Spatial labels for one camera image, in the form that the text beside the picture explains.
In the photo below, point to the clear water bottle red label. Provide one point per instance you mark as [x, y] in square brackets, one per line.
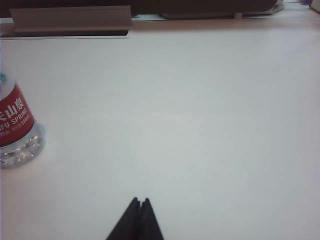
[15, 120]

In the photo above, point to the brown desk partition screen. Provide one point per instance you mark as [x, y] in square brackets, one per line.
[187, 6]

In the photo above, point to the beige partition foot bracket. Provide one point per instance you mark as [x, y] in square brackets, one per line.
[70, 20]

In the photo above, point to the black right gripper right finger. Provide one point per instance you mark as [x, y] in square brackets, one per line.
[148, 225]

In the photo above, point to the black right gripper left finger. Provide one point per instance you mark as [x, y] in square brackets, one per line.
[125, 225]

